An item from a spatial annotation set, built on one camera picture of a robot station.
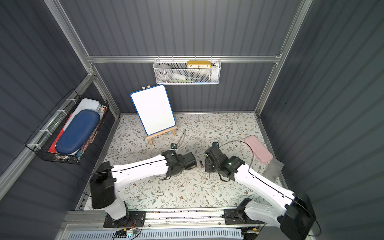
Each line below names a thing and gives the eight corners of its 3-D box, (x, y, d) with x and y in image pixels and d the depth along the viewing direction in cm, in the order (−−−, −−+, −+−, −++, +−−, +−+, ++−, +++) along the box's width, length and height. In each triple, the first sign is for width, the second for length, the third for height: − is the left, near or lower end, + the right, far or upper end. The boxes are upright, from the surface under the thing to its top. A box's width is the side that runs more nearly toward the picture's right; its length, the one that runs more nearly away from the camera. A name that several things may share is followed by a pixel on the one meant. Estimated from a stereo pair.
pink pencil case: (262, 165, 93) (263, 163, 91) (243, 140, 106) (244, 137, 104) (272, 161, 95) (274, 159, 93) (252, 136, 108) (253, 134, 105)
